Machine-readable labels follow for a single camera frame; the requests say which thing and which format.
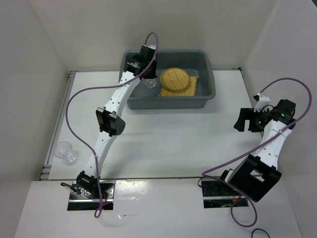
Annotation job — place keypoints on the round green-rimmed bamboo tray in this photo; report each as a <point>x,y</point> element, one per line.
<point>174,79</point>

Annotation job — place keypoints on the clear plastic cup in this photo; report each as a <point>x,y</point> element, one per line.
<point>149,82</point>
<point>65,151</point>

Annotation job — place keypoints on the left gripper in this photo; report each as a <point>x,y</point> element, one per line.
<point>152,74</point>

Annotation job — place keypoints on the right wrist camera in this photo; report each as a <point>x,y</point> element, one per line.
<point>262,101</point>

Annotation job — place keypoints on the grey plastic bin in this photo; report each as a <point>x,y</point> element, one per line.
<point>195,63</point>

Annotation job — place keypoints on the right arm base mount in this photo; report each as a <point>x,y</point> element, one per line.
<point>218,195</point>

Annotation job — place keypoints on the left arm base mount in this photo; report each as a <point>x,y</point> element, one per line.
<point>79,200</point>

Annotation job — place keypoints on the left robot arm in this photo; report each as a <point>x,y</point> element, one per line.
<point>111,125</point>

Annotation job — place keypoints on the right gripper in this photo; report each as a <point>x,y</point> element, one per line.
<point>245,114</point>

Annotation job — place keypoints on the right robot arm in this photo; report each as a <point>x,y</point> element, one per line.
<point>258,173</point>

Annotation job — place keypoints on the square woven bamboo tray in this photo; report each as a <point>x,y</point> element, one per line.
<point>189,91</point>

